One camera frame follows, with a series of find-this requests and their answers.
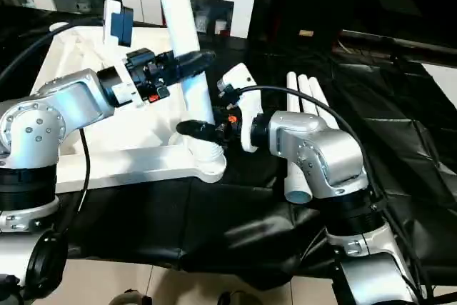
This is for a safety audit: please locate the white plastic table leg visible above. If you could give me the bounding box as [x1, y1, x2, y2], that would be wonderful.
[308, 76, 340, 131]
[284, 71, 315, 204]
[153, 0, 226, 174]
[298, 74, 333, 131]

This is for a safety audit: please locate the white plastic table top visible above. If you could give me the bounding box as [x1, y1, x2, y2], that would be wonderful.
[30, 22, 228, 191]

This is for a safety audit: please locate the black mat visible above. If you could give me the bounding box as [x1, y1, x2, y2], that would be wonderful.
[0, 4, 457, 288]

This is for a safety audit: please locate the white flat board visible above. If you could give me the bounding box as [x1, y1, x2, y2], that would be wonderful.
[421, 63, 457, 86]

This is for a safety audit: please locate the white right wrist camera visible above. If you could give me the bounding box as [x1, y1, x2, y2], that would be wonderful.
[216, 62, 264, 152]

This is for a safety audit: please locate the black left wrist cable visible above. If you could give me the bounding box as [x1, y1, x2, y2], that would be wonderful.
[0, 23, 104, 234]

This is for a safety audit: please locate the black rail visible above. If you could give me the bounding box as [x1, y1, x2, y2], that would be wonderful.
[338, 29, 457, 58]

